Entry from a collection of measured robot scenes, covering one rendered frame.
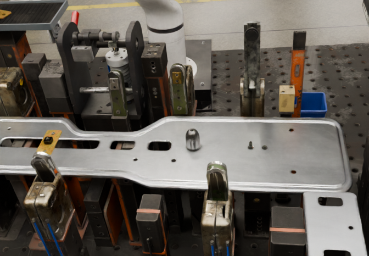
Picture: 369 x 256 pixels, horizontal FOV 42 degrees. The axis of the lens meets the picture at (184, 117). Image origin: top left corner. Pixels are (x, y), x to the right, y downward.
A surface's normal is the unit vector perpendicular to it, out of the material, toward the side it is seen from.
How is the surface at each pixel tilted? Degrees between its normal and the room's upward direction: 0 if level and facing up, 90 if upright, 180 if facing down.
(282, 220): 0
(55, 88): 90
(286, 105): 90
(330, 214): 0
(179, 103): 78
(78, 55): 90
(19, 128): 0
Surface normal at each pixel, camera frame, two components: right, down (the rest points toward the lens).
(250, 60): -0.15, 0.51
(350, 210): -0.09, -0.77
